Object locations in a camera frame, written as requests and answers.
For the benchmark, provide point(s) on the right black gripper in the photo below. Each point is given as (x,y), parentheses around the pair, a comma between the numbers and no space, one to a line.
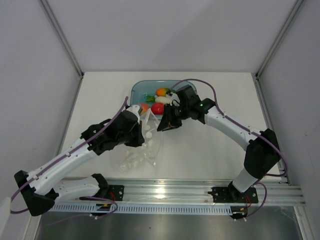
(164,124)

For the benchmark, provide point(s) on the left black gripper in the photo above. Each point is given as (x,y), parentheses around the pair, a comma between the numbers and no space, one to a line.
(139,139)

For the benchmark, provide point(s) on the red tomato toy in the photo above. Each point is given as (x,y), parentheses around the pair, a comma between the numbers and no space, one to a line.
(157,108)

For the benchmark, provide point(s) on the clear zip top bag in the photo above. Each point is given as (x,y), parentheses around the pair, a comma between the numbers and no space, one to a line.
(126,158)

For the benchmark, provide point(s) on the orange peach toy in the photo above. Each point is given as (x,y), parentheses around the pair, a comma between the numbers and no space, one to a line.
(143,108)

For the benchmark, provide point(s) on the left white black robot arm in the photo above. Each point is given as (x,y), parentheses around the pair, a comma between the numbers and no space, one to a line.
(43,187)

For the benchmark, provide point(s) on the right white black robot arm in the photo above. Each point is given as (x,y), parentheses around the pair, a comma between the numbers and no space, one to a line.
(261,149)

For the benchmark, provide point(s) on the white radish toy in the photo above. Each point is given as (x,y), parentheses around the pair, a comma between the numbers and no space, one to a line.
(163,99)

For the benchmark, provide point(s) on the green leaf toy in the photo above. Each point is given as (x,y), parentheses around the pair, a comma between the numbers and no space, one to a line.
(150,99)

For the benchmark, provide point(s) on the orange green mango toy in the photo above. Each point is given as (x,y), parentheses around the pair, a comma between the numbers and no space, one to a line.
(162,92)

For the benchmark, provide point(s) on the teal plastic tray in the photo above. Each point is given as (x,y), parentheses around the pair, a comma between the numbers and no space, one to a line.
(145,88)

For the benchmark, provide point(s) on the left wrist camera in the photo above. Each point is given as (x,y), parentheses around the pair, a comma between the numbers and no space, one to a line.
(136,109)

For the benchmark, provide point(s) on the aluminium mounting rail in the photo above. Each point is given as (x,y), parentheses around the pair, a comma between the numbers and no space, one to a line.
(195,192)

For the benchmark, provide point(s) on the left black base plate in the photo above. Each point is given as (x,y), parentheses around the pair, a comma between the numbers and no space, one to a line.
(113,192)

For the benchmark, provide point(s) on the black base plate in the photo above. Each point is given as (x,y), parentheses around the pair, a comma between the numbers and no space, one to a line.
(224,194)
(113,192)

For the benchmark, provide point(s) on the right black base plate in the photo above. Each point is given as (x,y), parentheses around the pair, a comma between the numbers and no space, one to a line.
(224,194)

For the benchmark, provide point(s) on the white slotted cable duct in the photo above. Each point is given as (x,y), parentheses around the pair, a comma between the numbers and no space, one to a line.
(128,208)

